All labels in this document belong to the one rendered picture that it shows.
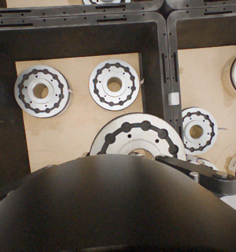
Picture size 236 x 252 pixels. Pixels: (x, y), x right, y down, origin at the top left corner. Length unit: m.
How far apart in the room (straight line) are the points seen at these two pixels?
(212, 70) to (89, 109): 0.29
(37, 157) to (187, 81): 0.37
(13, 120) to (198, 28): 0.38
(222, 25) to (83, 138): 0.33
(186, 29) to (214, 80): 0.15
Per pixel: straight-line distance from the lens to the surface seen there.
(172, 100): 0.23
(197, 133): 0.36
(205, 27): 0.34
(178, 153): 0.17
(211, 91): 0.40
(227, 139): 0.43
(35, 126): 0.36
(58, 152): 0.35
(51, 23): 0.27
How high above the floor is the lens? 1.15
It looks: 85 degrees down
